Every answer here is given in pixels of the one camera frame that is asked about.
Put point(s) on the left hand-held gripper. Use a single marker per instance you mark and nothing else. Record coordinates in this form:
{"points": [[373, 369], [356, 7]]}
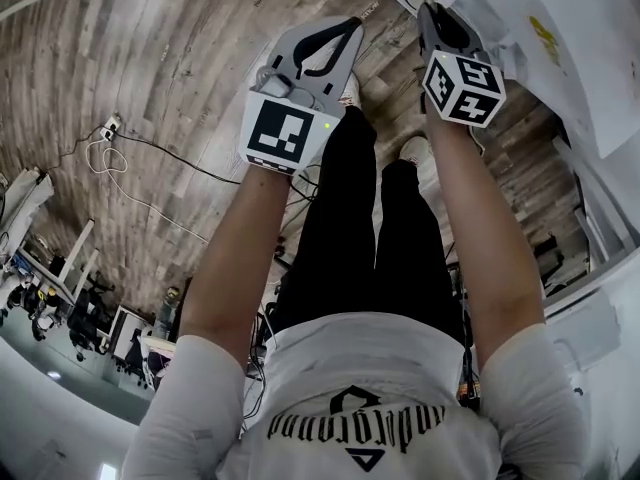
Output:
{"points": [[280, 128]]}

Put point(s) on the person's right forearm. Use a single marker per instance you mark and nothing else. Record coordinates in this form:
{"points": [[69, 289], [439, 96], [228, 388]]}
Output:
{"points": [[490, 248]]}

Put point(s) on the black trousers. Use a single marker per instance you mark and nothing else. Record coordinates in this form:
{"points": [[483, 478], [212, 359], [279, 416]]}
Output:
{"points": [[350, 218]]}

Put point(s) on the white printed t-shirt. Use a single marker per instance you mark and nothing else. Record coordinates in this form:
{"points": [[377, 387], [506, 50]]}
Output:
{"points": [[360, 418]]}

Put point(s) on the person's left forearm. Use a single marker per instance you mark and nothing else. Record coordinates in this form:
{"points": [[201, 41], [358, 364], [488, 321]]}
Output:
{"points": [[230, 268]]}

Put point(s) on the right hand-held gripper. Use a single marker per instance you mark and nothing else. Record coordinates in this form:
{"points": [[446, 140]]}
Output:
{"points": [[470, 93]]}

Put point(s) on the white leg desk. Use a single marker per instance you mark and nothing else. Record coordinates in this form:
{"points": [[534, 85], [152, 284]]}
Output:
{"points": [[75, 263]]}

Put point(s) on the white power strip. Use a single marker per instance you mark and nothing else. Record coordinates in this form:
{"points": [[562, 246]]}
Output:
{"points": [[111, 128]]}

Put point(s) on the black office chair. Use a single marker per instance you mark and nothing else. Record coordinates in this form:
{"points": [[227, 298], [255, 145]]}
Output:
{"points": [[87, 323]]}

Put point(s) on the white shoe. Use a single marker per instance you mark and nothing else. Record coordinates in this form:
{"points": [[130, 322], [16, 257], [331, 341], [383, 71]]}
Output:
{"points": [[416, 150], [351, 90]]}

